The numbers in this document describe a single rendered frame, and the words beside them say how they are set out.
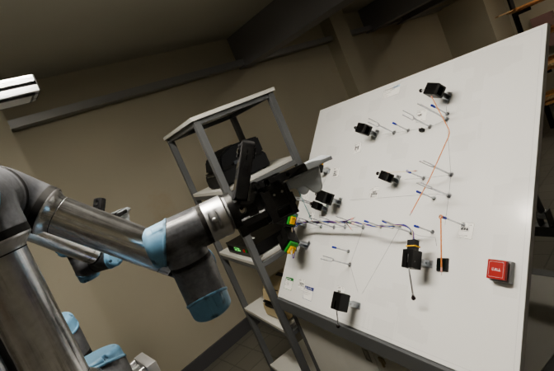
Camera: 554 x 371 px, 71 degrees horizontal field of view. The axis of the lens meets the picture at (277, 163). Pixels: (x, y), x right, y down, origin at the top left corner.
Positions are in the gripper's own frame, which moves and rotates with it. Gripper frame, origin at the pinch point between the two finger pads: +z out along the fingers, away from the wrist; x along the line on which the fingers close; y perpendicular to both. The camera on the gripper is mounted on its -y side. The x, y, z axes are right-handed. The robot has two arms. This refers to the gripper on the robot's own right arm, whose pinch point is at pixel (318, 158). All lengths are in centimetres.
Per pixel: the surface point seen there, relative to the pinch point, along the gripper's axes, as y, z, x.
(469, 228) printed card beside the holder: 38, 44, -32
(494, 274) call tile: 47, 37, -19
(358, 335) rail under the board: 64, 8, -66
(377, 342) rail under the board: 65, 11, -56
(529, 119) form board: 15, 69, -20
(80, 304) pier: 24, -123, -222
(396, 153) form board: 11, 53, -67
